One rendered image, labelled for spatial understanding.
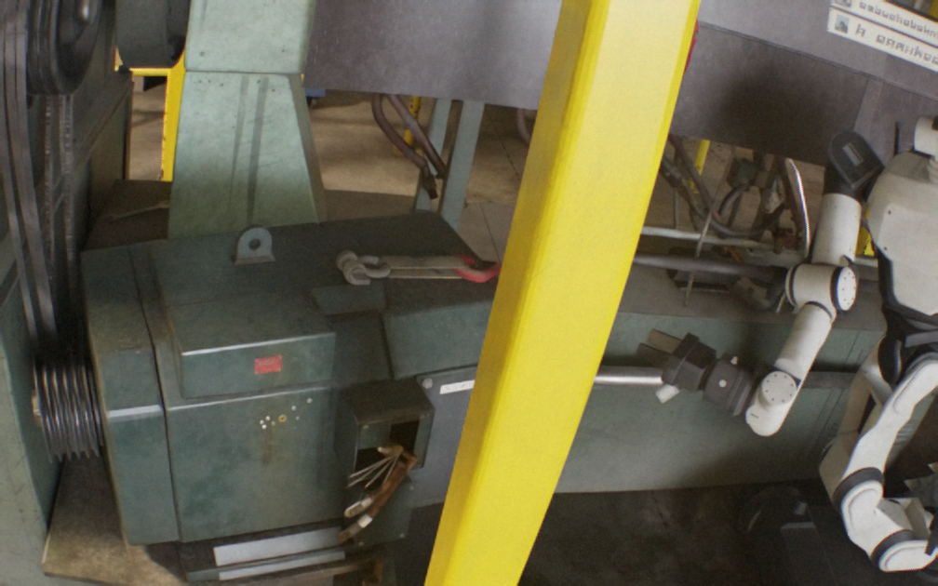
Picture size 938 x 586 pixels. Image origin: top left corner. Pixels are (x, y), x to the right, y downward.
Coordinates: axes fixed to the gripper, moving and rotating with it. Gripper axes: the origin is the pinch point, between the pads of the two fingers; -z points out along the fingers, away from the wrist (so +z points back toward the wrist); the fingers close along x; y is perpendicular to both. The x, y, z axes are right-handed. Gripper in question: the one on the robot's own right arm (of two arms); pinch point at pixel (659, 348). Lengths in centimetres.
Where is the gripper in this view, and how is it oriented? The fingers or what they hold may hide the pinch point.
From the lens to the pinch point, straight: 146.6
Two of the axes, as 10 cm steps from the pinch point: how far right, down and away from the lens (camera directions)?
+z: 8.3, 4.2, -3.8
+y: 1.8, -8.3, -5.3
